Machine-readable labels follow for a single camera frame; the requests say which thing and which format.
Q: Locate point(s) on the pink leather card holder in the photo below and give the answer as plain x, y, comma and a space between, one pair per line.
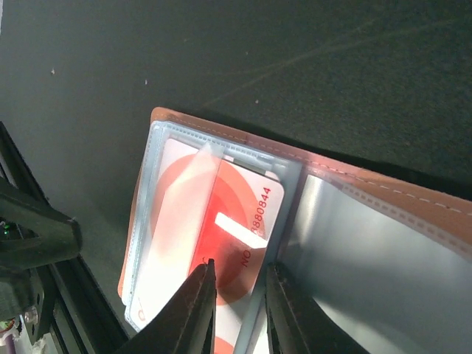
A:
388, 261

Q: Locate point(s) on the red circle card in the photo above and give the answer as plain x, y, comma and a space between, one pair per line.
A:
207, 206

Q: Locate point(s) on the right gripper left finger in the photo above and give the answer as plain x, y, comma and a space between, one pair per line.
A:
186, 324

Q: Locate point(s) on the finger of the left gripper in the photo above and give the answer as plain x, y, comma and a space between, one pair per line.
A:
57, 236

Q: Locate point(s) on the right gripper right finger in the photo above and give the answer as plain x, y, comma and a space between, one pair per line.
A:
296, 323

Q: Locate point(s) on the black aluminium rail front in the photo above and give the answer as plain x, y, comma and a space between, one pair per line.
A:
47, 290

